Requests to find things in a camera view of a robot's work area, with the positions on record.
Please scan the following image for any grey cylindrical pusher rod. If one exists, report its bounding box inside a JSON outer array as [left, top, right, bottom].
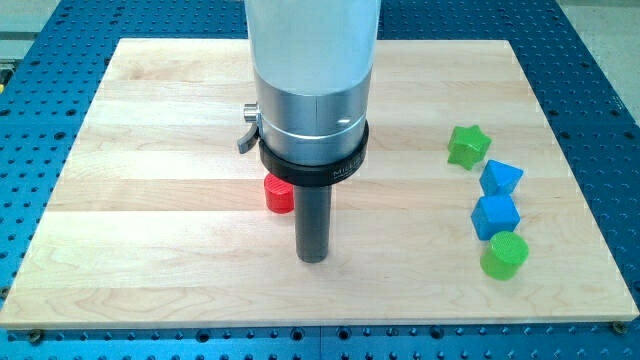
[[294, 186, 332, 263]]

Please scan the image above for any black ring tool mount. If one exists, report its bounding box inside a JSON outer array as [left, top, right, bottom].
[[258, 122, 369, 187]]

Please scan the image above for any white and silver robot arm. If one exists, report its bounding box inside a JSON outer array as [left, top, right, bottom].
[[237, 0, 381, 263]]

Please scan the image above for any green star block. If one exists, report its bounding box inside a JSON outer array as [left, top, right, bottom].
[[447, 125, 492, 170]]

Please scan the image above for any red cylinder block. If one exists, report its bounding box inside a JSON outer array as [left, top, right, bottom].
[[263, 173, 294, 214]]

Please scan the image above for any light wooden board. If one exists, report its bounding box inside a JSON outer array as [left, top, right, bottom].
[[1, 39, 638, 329]]

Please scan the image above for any blue cube block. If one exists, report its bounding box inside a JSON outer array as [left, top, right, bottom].
[[471, 195, 520, 241]]

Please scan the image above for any blue triangular prism block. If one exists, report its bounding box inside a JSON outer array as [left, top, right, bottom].
[[479, 160, 524, 196]]

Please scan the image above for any green cylinder block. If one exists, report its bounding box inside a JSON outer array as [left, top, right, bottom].
[[480, 231, 529, 281]]

